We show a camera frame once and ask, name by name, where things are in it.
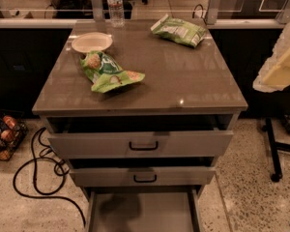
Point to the grey drawer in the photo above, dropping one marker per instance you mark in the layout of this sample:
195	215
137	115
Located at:
150	176
147	144
174	211

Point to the black wire basket with items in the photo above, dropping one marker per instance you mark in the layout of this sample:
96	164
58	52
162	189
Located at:
12	133

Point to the green snack bag back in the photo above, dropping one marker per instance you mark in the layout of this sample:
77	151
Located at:
179	31

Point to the clear plastic water bottle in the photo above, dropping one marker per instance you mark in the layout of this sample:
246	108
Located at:
116	12

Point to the bottom grey drawer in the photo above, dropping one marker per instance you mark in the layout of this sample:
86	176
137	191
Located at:
174	211

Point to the grey drawer cabinet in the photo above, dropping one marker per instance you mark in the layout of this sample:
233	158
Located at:
140	122

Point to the green rice chip bag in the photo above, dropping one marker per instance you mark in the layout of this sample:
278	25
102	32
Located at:
106	74

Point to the top grey drawer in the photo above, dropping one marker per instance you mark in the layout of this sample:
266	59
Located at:
147	144

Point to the black stand leg with caster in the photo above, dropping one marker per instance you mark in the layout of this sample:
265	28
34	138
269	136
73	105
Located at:
275	146

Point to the white paper bowl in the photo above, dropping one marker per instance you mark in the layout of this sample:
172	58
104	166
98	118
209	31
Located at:
95	41

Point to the middle grey drawer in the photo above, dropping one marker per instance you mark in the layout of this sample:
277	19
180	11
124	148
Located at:
150	176

